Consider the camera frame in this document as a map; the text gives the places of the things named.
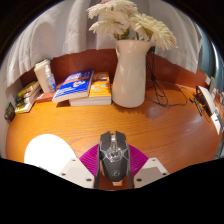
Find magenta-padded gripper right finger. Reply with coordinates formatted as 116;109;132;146
128;144;170;189

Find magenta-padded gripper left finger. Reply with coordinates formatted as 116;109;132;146
58;143;101;190

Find grey black computer mouse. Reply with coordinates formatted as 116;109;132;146
98;130;131;183

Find round white yellow mouse pad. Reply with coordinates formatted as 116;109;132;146
23;133;78;177

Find red-brown flat book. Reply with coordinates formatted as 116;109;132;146
34;91;56;104

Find yellow white thick book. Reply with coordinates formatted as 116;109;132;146
14;98;39;115

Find blue cover book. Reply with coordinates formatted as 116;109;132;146
51;68;95;104

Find dark cover book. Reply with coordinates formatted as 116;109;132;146
14;87;43;108

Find orange cover book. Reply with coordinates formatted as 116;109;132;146
69;71;113;107

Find dark green mug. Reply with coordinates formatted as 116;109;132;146
3;101;17;123

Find clear spray bottle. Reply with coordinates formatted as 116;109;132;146
44;65;58;94

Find white flat device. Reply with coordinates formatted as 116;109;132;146
194;85;218;118

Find yellow cover book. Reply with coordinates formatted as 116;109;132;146
17;79;40;98

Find white ceramic vase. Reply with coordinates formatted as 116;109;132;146
111;39;156;109

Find cream tissue pack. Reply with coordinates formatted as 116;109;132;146
33;58;53;94

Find white curtain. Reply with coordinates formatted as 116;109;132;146
3;0;204;89

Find black cable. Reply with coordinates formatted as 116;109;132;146
144;46;193;108

